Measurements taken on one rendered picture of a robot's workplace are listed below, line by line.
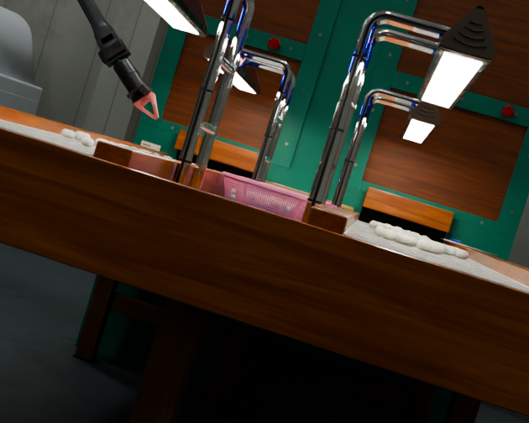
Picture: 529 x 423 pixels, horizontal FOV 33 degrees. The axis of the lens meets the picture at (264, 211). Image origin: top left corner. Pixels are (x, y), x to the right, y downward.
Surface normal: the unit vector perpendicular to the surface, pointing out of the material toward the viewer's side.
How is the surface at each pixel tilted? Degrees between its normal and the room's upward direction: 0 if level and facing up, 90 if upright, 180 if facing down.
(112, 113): 90
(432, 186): 90
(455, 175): 90
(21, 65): 71
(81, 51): 90
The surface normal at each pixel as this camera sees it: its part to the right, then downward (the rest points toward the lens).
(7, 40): 0.91, -0.04
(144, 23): -0.36, -0.08
